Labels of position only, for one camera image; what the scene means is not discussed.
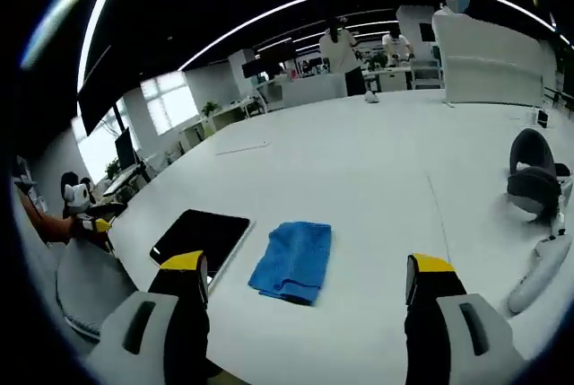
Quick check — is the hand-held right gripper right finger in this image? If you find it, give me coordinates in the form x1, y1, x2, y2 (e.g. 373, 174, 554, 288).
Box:
403, 253, 526, 385

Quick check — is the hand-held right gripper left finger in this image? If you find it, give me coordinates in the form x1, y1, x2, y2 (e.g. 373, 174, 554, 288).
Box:
84, 249, 221, 385

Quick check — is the blue cleaning cloth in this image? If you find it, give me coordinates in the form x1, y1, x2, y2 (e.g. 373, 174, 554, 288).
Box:
247, 221, 334, 307

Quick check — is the person's left hand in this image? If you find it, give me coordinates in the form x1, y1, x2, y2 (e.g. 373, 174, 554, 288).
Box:
65, 216, 97, 243

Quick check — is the grey mesh office chair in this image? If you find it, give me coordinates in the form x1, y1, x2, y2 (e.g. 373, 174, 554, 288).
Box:
55, 236, 141, 342

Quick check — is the black computer monitor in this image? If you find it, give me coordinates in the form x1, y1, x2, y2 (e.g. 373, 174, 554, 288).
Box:
113, 126, 139, 171

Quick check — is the white handheld controller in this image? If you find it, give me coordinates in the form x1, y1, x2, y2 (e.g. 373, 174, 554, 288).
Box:
506, 231, 574, 315

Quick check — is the white side desk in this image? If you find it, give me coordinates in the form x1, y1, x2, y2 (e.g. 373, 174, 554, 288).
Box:
178, 100, 261, 153

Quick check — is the grey headset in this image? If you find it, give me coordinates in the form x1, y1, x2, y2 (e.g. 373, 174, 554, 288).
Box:
506, 127, 574, 225

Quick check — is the white mesh office chair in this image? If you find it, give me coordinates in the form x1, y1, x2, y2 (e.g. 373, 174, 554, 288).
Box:
409, 66, 446, 91

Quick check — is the white desk divider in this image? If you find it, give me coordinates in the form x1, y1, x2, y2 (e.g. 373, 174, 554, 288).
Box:
281, 74, 349, 109

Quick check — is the white partition board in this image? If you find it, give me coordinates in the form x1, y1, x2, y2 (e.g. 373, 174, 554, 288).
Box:
430, 13, 558, 107

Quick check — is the large black wall screen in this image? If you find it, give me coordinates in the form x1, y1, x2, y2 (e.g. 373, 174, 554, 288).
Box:
76, 45, 126, 136

